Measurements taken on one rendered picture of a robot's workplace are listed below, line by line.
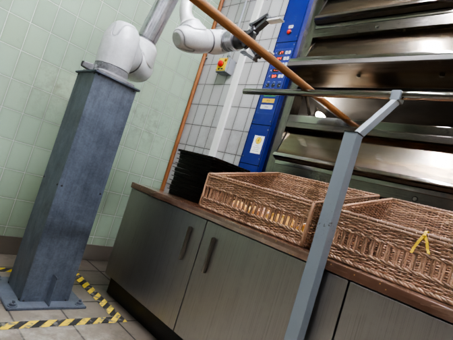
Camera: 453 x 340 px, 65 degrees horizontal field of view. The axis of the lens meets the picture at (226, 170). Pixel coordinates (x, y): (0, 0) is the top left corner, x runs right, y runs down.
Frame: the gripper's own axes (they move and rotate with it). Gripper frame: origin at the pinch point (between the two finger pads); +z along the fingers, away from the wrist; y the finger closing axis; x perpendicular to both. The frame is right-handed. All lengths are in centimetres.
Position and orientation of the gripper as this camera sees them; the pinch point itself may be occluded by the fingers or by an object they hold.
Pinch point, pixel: (274, 36)
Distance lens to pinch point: 149.8
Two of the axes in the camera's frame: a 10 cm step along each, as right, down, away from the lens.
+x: -6.6, -2.4, -7.1
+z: 6.9, 1.8, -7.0
